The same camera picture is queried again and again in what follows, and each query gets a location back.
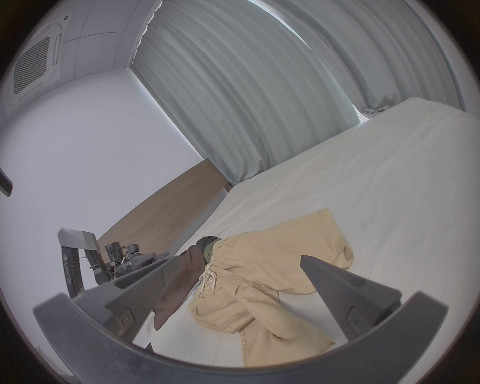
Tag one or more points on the olive green garment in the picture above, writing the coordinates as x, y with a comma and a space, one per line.
209, 249

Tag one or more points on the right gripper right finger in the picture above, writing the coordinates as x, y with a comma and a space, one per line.
337, 292

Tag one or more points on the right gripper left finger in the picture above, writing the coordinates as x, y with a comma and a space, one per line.
142, 288

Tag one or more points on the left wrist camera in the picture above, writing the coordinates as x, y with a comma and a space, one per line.
113, 252

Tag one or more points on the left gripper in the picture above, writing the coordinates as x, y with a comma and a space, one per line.
137, 263

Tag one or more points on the white ceiling air conditioner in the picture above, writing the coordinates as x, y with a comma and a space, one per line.
33, 60

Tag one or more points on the tan shorts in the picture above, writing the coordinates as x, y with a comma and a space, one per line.
262, 270

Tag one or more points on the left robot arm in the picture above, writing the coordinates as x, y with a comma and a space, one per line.
71, 270

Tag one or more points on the blue-green curtain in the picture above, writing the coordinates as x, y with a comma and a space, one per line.
375, 48
232, 93

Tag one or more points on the bed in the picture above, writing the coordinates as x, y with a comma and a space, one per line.
375, 180

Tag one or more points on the brown garment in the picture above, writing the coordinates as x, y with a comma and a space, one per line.
180, 292

